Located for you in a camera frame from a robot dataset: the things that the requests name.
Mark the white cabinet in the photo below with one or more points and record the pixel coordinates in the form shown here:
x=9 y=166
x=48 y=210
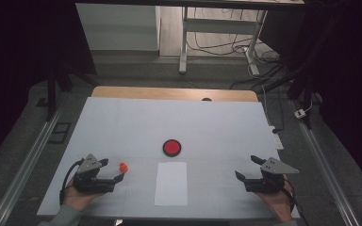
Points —
x=119 y=28

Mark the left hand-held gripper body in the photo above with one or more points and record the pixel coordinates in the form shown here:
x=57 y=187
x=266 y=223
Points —
x=89 y=182

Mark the person's right hand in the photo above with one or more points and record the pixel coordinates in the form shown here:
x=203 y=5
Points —
x=281 y=204

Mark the large white table mat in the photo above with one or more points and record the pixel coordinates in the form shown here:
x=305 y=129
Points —
x=169 y=119

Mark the wooden table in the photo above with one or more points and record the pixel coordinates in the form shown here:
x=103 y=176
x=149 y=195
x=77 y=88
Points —
x=157 y=93

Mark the white metal desk frame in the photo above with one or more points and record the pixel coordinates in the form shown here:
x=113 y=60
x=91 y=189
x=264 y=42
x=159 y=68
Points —
x=220 y=26

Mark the metal floor rail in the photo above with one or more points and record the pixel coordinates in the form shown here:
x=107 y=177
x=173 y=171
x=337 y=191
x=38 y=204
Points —
x=28 y=166
x=323 y=163

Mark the black curtain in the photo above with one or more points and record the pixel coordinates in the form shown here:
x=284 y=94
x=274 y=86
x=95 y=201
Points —
x=355 y=78
x=12 y=62

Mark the person's left hand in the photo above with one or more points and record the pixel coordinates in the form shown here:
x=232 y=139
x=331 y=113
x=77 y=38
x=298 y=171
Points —
x=77 y=199

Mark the orange stamp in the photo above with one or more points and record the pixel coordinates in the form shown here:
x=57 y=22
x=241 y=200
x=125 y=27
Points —
x=123 y=168

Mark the round red ink pad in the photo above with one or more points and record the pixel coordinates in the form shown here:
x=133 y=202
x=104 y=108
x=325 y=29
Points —
x=172 y=148

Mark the black floor plate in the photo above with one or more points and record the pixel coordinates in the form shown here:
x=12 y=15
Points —
x=59 y=132

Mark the white power strip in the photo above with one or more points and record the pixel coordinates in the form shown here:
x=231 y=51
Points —
x=277 y=139

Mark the black metal stand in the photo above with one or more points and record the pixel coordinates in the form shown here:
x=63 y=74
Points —
x=51 y=94
x=306 y=84

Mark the small white paper sheet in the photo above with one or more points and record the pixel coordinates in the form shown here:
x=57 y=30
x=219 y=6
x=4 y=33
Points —
x=171 y=183

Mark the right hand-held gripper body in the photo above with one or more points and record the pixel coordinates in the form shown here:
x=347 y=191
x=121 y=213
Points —
x=267 y=183

